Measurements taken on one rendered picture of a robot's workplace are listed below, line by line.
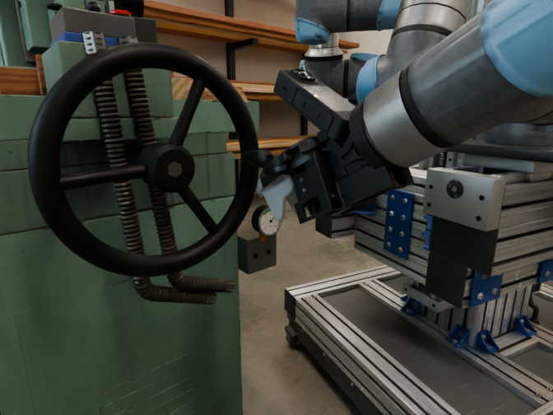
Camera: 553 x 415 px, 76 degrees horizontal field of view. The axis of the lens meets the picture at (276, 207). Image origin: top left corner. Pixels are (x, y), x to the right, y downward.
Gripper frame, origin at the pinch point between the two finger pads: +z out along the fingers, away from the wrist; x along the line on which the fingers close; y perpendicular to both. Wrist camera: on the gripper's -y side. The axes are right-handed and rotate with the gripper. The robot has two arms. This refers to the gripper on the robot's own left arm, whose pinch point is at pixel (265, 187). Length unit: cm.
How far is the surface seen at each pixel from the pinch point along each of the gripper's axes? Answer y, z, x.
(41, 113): -10.1, -0.4, -24.2
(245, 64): -190, 206, 178
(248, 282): 13, 130, 70
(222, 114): -20.3, 15.8, 7.2
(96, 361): 17.0, 36.1, -19.0
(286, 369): 45, 75, 43
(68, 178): -4.5, 3.1, -22.5
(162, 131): -12.9, 8.6, -8.6
